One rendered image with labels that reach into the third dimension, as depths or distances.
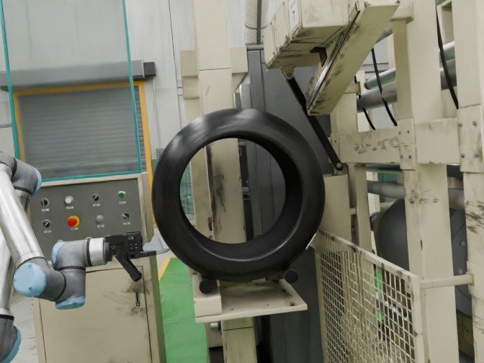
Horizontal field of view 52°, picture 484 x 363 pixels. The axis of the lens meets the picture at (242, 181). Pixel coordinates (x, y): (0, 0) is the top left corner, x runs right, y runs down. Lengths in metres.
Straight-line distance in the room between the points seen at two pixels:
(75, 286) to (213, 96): 0.87
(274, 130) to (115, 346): 1.36
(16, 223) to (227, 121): 0.74
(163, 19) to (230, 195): 9.46
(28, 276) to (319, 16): 1.10
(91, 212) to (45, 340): 0.61
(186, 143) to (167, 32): 9.66
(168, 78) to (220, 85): 8.95
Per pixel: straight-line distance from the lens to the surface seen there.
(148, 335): 2.44
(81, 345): 2.49
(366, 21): 1.39
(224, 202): 1.94
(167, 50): 11.08
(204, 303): 1.63
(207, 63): 1.97
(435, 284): 1.26
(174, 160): 1.55
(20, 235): 1.67
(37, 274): 1.55
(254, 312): 1.65
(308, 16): 1.41
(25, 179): 2.01
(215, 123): 1.56
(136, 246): 1.67
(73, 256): 1.69
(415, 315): 1.24
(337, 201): 1.96
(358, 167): 1.99
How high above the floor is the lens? 1.31
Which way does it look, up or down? 3 degrees down
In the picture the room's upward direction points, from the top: 5 degrees counter-clockwise
